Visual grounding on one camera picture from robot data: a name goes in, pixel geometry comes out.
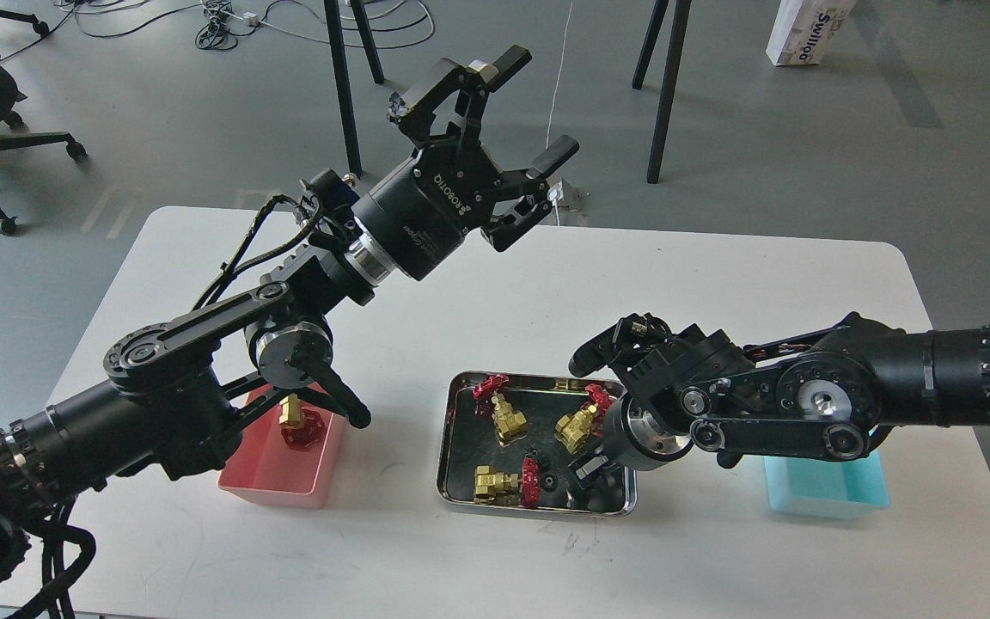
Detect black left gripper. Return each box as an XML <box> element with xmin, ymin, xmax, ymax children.
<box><xmin>351</xmin><ymin>46</ymin><xmax>580</xmax><ymax>282</ymax></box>

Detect tangled floor cables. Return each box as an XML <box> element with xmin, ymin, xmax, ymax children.
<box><xmin>52</xmin><ymin>0</ymin><xmax>436</xmax><ymax>52</ymax></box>

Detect black gear middle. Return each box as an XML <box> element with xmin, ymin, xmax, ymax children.
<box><xmin>539</xmin><ymin>473</ymin><xmax>560</xmax><ymax>491</ymax></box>

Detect blue plastic box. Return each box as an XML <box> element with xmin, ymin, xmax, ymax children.
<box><xmin>763</xmin><ymin>450</ymin><xmax>890</xmax><ymax>518</ymax></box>

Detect shiny metal tray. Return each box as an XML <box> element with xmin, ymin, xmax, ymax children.
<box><xmin>436</xmin><ymin>371</ymin><xmax>638</xmax><ymax>518</ymax></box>

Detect brass valve top middle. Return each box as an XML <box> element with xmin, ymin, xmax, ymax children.
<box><xmin>471</xmin><ymin>373</ymin><xmax>529</xmax><ymax>447</ymax></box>

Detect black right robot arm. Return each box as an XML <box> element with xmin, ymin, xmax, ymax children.
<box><xmin>567</xmin><ymin>312</ymin><xmax>990</xmax><ymax>488</ymax></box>

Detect white power adapter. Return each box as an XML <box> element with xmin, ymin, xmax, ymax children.
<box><xmin>547</xmin><ymin>179</ymin><xmax>590</xmax><ymax>227</ymax></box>

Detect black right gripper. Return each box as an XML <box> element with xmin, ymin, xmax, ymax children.
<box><xmin>565</xmin><ymin>397</ymin><xmax>693</xmax><ymax>496</ymax></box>

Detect black stand leg right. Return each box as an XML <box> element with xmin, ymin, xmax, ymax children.
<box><xmin>630</xmin><ymin>0</ymin><xmax>692</xmax><ymax>184</ymax></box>

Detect brass valve top right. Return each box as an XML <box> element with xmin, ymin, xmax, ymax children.
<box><xmin>554</xmin><ymin>383</ymin><xmax>613</xmax><ymax>455</ymax></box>

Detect brass valve bottom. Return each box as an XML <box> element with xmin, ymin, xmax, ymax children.
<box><xmin>473</xmin><ymin>456</ymin><xmax>540</xmax><ymax>509</ymax></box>

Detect brass valve red handle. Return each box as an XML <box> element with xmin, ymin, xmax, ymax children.
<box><xmin>278</xmin><ymin>395</ymin><xmax>327</xmax><ymax>451</ymax></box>

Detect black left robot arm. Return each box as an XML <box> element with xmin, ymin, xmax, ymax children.
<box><xmin>0</xmin><ymin>46</ymin><xmax>578</xmax><ymax>618</ymax></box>

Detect white floor cable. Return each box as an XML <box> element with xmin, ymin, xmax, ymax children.
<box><xmin>543</xmin><ymin>0</ymin><xmax>577</xmax><ymax>147</ymax></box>

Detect pink plastic box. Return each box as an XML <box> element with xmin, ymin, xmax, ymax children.
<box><xmin>217</xmin><ymin>403</ymin><xmax>349</xmax><ymax>509</ymax></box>

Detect white cardboard box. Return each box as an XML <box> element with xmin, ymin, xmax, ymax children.
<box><xmin>766</xmin><ymin>1</ymin><xmax>856</xmax><ymax>66</ymax></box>

